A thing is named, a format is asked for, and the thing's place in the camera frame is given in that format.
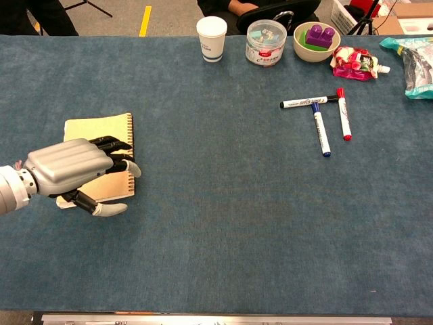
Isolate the kraft cover spiral notebook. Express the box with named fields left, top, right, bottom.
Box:
left=55, top=112, right=137, bottom=209

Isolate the white plastic basket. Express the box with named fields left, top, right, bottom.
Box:
left=329, top=0, right=359, bottom=36

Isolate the black whiteboard marker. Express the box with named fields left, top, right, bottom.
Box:
left=279, top=95, right=339, bottom=110

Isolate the red bag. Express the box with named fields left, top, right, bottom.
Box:
left=349, top=0, right=383, bottom=18

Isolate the aluminium table edge rail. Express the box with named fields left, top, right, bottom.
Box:
left=41, top=313, right=393, bottom=325

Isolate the cardboard box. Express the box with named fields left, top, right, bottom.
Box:
left=371, top=3, right=433, bottom=36

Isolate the white paper cup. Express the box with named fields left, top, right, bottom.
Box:
left=196, top=16, right=228, bottom=64

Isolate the purple toy brick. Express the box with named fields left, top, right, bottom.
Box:
left=306, top=23, right=336, bottom=48

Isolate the green toy brick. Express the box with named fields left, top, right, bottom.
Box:
left=298, top=30, right=331, bottom=52

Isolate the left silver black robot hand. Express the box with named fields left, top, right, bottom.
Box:
left=23, top=135, right=142, bottom=217

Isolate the standing person in black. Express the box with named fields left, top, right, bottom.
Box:
left=0, top=0, right=79, bottom=37

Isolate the clear plastic jar of clips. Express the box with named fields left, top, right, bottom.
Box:
left=245, top=19, right=288, bottom=67

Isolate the blue felt table cloth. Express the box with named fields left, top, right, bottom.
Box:
left=0, top=35, right=433, bottom=318

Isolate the teal plastic bag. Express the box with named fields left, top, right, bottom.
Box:
left=378, top=36, right=433, bottom=100

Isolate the pink white snack pouch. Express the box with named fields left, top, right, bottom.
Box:
left=329, top=46, right=392, bottom=82

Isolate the blue whiteboard marker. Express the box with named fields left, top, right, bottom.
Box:
left=310, top=102, right=332, bottom=158

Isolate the yellow floor tape strip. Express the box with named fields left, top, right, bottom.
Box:
left=139, top=5, right=153, bottom=37

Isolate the seated person in black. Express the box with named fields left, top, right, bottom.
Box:
left=197, top=0, right=261, bottom=18

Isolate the black tripod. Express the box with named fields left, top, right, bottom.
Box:
left=62, top=0, right=114, bottom=18
left=346, top=0, right=382, bottom=37

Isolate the beige bowl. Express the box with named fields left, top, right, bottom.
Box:
left=292, top=22, right=342, bottom=63

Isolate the red whiteboard marker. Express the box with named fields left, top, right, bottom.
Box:
left=336, top=87, right=353, bottom=142

